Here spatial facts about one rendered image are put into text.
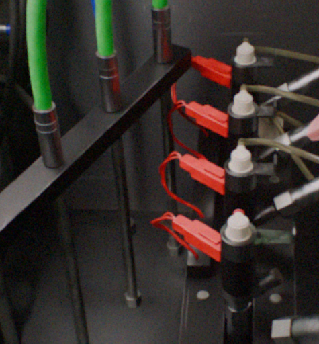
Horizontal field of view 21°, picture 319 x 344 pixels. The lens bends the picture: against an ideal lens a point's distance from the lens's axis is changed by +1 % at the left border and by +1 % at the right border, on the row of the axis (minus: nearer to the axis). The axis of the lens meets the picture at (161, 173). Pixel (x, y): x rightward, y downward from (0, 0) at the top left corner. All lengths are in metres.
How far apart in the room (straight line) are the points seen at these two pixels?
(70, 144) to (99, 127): 0.03
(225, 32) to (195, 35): 0.03
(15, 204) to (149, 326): 0.30
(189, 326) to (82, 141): 0.19
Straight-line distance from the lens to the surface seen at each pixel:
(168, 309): 0.98
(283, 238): 0.68
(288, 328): 0.59
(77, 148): 0.77
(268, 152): 0.82
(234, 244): 0.67
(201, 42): 0.94
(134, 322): 0.97
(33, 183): 0.74
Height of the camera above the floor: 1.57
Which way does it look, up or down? 41 degrees down
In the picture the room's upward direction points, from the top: 4 degrees counter-clockwise
